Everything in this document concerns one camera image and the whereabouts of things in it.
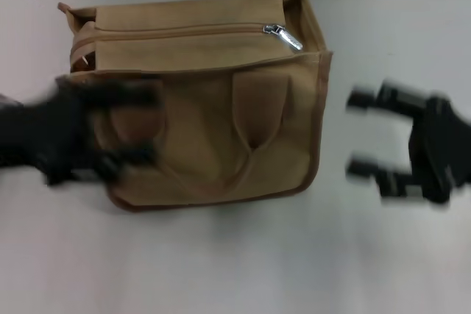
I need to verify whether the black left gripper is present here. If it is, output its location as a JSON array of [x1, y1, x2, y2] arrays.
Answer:
[[0, 77, 163, 187]]

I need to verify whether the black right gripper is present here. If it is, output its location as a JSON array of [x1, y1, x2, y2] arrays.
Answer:
[[347, 79, 471, 205]]

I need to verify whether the khaki fabric food bag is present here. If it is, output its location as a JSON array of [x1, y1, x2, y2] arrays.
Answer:
[[57, 0, 334, 213]]

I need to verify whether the silver metal zipper pull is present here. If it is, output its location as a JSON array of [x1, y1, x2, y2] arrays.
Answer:
[[261, 24, 304, 52]]

